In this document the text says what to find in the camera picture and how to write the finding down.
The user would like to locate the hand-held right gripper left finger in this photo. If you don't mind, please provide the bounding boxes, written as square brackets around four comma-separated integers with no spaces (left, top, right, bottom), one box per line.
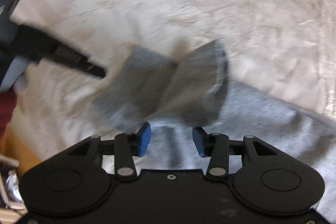
[61,122,152,178]

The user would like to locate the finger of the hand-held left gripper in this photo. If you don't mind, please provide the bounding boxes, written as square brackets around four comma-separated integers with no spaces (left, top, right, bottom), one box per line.
[46,42,107,80]

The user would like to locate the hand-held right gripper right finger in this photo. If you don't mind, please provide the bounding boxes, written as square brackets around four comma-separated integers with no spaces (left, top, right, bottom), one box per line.
[192,127,279,178]

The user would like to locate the grey pants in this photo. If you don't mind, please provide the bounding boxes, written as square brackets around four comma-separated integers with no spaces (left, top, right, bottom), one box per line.
[93,39,336,224]

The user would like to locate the blue-grey cloth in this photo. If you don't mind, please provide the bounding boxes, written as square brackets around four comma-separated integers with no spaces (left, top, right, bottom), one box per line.
[0,56,29,95]

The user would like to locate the dark red cloth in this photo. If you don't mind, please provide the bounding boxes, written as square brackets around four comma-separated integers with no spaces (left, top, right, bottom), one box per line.
[0,90,18,142]

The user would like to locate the shiny silver wrapping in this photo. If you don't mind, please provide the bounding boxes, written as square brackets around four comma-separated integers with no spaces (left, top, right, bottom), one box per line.
[6,169,24,205]

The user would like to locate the cream floral bedspread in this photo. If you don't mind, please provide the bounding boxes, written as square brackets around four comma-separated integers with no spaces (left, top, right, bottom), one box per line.
[5,0,336,169]

